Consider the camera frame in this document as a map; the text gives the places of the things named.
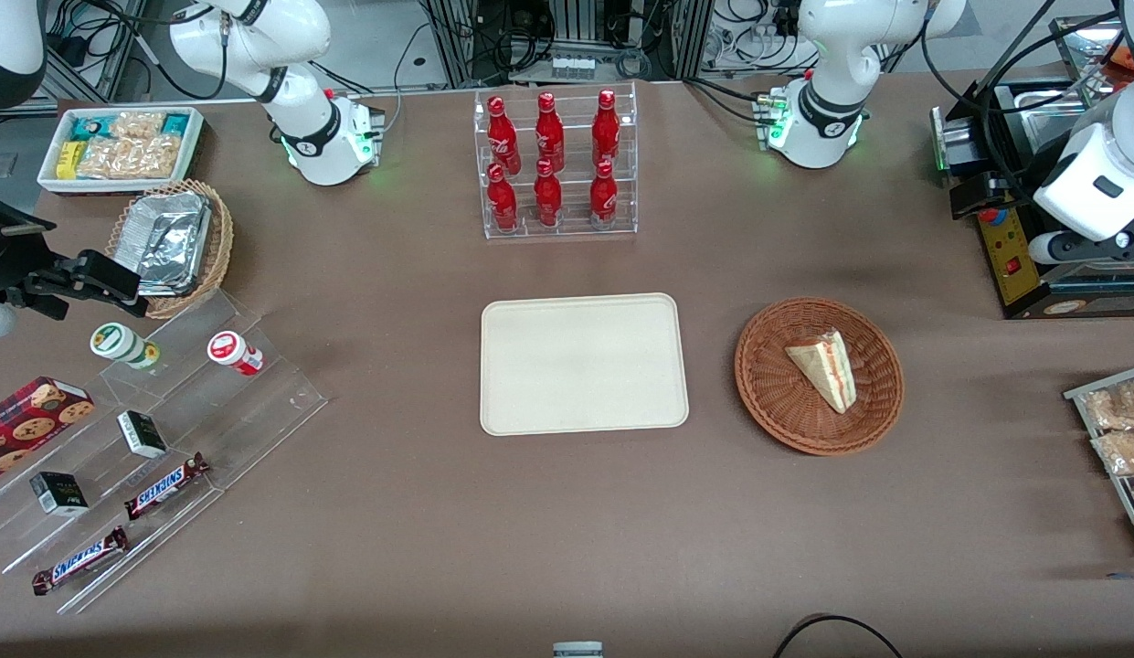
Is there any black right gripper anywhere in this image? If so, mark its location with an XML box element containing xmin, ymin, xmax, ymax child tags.
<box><xmin>0</xmin><ymin>187</ymin><xmax>153</xmax><ymax>321</ymax></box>

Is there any triangle sandwich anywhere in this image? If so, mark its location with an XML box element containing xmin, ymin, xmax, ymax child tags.
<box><xmin>784</xmin><ymin>328</ymin><xmax>858</xmax><ymax>415</ymax></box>

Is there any oval light wicker basket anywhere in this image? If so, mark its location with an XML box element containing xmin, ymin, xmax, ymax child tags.
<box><xmin>104</xmin><ymin>178</ymin><xmax>235</xmax><ymax>320</ymax></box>

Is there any cream rectangular tray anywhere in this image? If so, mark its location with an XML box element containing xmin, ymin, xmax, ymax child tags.
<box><xmin>479</xmin><ymin>292</ymin><xmax>691</xmax><ymax>438</ymax></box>

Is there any round brown wicker basket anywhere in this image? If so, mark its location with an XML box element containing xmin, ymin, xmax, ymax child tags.
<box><xmin>734</xmin><ymin>296</ymin><xmax>906</xmax><ymax>457</ymax></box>

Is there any metal tray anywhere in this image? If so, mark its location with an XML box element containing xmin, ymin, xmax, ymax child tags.
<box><xmin>1049</xmin><ymin>16</ymin><xmax>1134</xmax><ymax>112</ymax></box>

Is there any grey tray of snack bags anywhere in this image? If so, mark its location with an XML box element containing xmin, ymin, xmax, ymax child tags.
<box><xmin>1064</xmin><ymin>363</ymin><xmax>1134</xmax><ymax>559</ymax></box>

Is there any green capped white bottle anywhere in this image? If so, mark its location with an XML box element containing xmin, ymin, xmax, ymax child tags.
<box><xmin>90</xmin><ymin>322</ymin><xmax>162</xmax><ymax>372</ymax></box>

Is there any aluminium foil container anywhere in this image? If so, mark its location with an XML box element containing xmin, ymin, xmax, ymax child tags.
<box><xmin>126</xmin><ymin>191</ymin><xmax>213</xmax><ymax>297</ymax></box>

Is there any white snack bin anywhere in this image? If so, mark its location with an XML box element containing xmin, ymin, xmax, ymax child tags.
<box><xmin>37</xmin><ymin>106</ymin><xmax>206</xmax><ymax>196</ymax></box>

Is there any red capped white bottle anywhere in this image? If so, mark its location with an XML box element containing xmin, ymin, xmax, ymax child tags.
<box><xmin>207</xmin><ymin>330</ymin><xmax>265</xmax><ymax>377</ymax></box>

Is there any large rice cracker bag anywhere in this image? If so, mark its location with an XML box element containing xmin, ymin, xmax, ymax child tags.
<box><xmin>77</xmin><ymin>134</ymin><xmax>183</xmax><ymax>181</ymax></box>

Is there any small black box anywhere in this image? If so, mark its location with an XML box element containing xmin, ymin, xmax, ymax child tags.
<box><xmin>28</xmin><ymin>471</ymin><xmax>90</xmax><ymax>518</ymax></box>
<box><xmin>116</xmin><ymin>409</ymin><xmax>169</xmax><ymax>460</ymax></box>

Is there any red cookie box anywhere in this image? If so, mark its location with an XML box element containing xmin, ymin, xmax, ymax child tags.
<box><xmin>0</xmin><ymin>376</ymin><xmax>96</xmax><ymax>486</ymax></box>

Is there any small rice cracker bag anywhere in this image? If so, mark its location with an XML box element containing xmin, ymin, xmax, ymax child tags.
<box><xmin>110</xmin><ymin>111</ymin><xmax>166</xmax><ymax>141</ymax></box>

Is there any clear acrylic stepped display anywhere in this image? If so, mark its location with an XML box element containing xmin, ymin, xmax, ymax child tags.
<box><xmin>0</xmin><ymin>290</ymin><xmax>329</xmax><ymax>616</ymax></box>

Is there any snickers chocolate bar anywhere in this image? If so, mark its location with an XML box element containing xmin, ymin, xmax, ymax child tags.
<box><xmin>122</xmin><ymin>451</ymin><xmax>212</xmax><ymax>522</ymax></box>
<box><xmin>31</xmin><ymin>525</ymin><xmax>131</xmax><ymax>597</ymax></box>

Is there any red cola bottle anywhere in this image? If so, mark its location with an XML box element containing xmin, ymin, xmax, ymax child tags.
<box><xmin>486</xmin><ymin>163</ymin><xmax>520</xmax><ymax>233</ymax></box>
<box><xmin>588</xmin><ymin>160</ymin><xmax>620</xmax><ymax>230</ymax></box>
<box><xmin>533</xmin><ymin>158</ymin><xmax>565</xmax><ymax>228</ymax></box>
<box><xmin>591</xmin><ymin>89</ymin><xmax>622</xmax><ymax>171</ymax></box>
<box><xmin>535</xmin><ymin>91</ymin><xmax>567</xmax><ymax>174</ymax></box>
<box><xmin>486</xmin><ymin>95</ymin><xmax>523</xmax><ymax>175</ymax></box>

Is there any clear acrylic bottle rack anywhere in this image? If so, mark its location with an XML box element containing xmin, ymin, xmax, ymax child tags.
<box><xmin>472</xmin><ymin>81</ymin><xmax>640</xmax><ymax>241</ymax></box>

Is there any black machine with yellow panel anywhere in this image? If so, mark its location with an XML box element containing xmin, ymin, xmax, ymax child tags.
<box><xmin>930</xmin><ymin>77</ymin><xmax>1134</xmax><ymax>321</ymax></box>

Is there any aluminium frame rack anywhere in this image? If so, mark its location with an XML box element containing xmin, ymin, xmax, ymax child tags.
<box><xmin>419</xmin><ymin>0</ymin><xmax>715</xmax><ymax>90</ymax></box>

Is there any black cable loop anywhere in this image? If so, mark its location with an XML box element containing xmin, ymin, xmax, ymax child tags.
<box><xmin>771</xmin><ymin>613</ymin><xmax>906</xmax><ymax>658</ymax></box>

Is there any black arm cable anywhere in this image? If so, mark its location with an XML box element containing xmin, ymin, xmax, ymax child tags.
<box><xmin>921</xmin><ymin>0</ymin><xmax>1063</xmax><ymax>188</ymax></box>

